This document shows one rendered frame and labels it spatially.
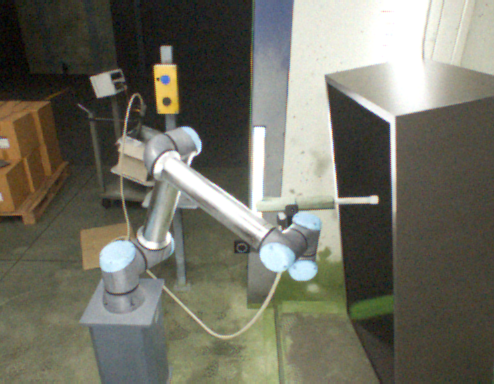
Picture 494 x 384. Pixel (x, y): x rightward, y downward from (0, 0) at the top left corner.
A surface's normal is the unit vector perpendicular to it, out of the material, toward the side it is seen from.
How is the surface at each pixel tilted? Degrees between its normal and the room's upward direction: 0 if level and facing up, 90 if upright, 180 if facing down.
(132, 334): 90
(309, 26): 90
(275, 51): 90
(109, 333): 90
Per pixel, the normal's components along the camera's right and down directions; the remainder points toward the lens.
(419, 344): 0.10, 0.44
